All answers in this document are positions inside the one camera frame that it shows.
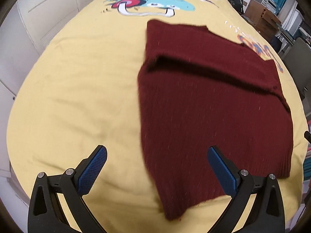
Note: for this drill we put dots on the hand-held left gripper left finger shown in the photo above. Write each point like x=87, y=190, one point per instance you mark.
x=93, y=170

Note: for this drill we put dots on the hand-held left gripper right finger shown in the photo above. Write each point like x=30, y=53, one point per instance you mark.
x=222, y=172

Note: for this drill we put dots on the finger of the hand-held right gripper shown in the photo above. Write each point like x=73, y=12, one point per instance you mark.
x=308, y=136

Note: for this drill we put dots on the maroon knitted sweater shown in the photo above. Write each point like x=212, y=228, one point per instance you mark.
x=206, y=102

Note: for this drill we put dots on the yellow printed blanket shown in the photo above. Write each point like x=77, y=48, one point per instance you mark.
x=73, y=89

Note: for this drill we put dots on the grey chair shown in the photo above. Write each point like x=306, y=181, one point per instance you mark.
x=298, y=53

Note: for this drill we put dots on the dark blue bag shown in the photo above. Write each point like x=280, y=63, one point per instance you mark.
x=275, y=45

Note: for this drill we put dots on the white desk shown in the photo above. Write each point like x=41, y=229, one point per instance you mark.
x=292, y=21

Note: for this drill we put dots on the wooden dresser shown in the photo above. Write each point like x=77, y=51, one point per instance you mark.
x=262, y=17

